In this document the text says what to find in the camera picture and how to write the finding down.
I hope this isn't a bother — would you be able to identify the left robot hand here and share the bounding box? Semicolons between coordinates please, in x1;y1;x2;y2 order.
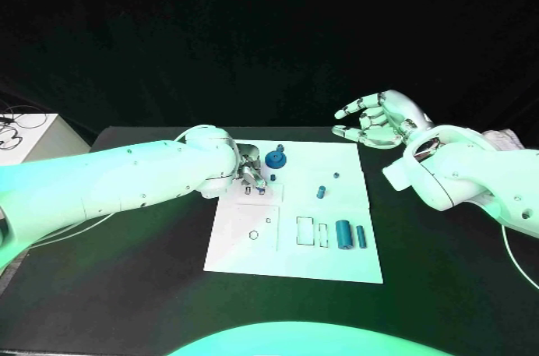
235;143;270;192

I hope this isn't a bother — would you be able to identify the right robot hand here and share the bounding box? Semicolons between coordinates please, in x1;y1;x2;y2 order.
332;89;436;150

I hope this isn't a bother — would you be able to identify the blue gear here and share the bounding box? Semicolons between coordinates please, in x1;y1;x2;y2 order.
264;143;290;171

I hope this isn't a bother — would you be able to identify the white task board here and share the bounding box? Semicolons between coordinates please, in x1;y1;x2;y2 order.
202;139;385;285

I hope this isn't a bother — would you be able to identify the white cloth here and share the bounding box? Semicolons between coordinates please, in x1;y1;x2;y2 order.
480;128;526;152

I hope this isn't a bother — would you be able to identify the thick blue long cylinder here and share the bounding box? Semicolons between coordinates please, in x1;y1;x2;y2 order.
335;219;353;251

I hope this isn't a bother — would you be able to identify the white box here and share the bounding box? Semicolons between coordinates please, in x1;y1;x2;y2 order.
0;113;94;167

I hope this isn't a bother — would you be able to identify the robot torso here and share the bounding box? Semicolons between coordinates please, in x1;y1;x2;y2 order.
166;320;457;356

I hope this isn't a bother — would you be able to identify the white cable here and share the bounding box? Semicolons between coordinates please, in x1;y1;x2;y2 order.
173;125;215;144
500;224;539;291
28;212;116;251

